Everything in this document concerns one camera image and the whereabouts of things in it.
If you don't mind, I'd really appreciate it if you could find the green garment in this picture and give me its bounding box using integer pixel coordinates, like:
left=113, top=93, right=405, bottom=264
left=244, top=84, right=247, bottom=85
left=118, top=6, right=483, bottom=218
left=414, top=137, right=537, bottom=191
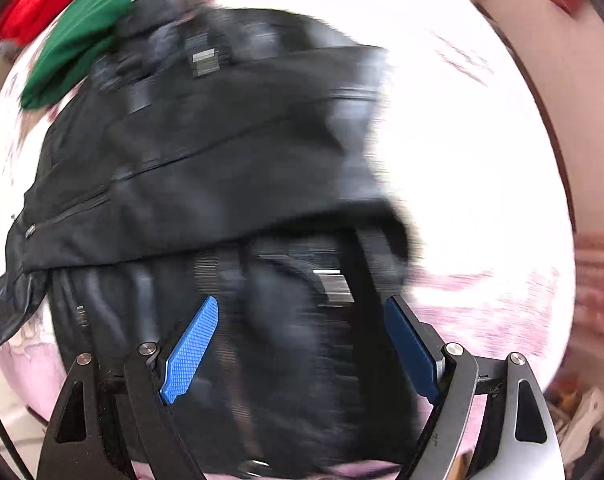
left=20, top=0, right=193, bottom=111

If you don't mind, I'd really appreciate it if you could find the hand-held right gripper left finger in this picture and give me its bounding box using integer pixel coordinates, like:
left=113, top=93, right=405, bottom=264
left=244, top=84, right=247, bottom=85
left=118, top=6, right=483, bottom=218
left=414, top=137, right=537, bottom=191
left=36, top=295, right=219, bottom=480

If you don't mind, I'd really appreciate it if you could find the black backpack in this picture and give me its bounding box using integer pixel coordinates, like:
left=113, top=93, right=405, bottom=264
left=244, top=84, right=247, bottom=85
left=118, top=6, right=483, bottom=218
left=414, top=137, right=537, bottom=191
left=0, top=7, right=423, bottom=478

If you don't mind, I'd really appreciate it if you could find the pink striped cloth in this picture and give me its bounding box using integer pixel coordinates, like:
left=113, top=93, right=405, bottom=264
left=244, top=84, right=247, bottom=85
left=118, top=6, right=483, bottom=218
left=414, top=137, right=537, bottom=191
left=572, top=230, right=604, bottom=351

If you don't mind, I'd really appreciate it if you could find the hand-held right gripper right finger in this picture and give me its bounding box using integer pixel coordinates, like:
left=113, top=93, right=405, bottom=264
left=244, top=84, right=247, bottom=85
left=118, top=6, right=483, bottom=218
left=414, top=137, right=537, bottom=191
left=383, top=295, right=566, bottom=480

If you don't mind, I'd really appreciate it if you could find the white pink floral bed sheet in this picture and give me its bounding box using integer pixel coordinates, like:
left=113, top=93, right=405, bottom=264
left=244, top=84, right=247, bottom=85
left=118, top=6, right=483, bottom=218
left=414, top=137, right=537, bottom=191
left=0, top=0, right=577, bottom=480

